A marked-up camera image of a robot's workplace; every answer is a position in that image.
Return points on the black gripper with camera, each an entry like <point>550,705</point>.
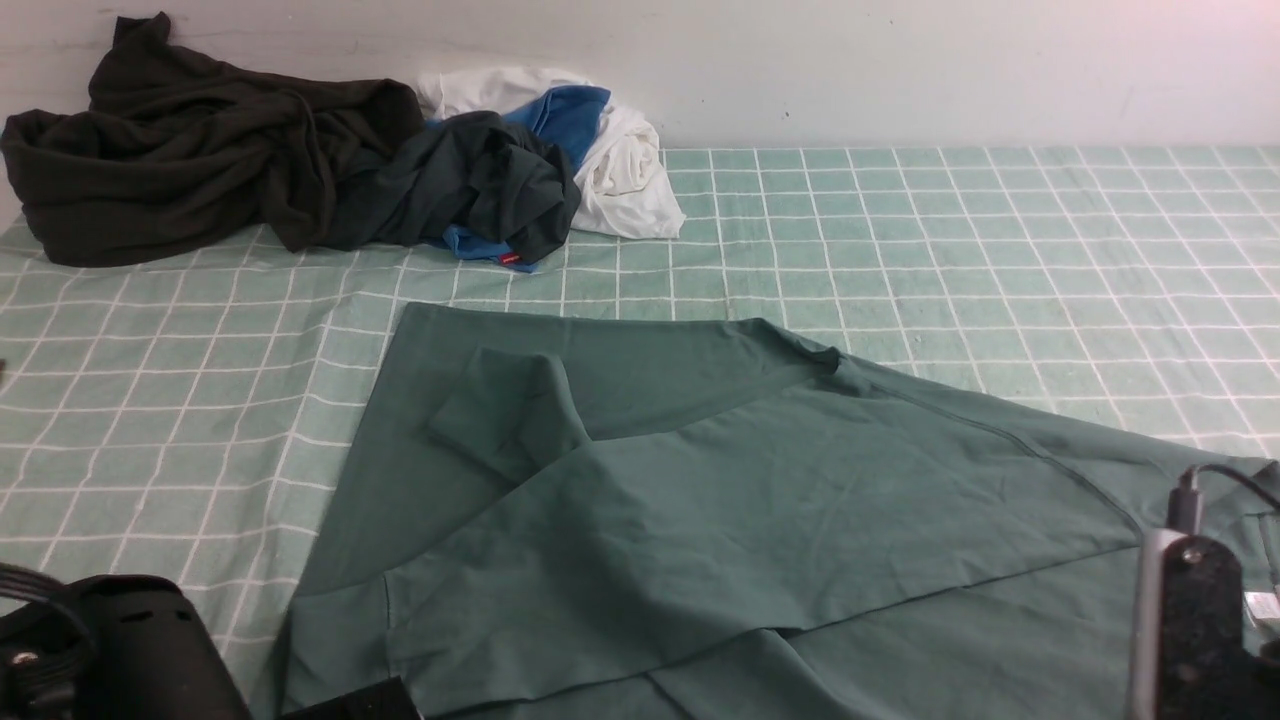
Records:
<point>109,647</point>

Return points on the green checkered tablecloth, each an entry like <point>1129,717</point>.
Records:
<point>188,418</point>

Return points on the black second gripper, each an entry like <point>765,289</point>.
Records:
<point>1188,658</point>

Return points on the white crumpled garment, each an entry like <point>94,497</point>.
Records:
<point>625,189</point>

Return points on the blue crumpled garment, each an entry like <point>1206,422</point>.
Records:
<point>566,116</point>

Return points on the dark brown crumpled garment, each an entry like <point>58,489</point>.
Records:
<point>179,150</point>

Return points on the green long-sleeve top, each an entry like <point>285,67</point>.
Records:
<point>558,518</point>

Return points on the dark green crumpled garment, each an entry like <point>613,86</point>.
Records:
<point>476,172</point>

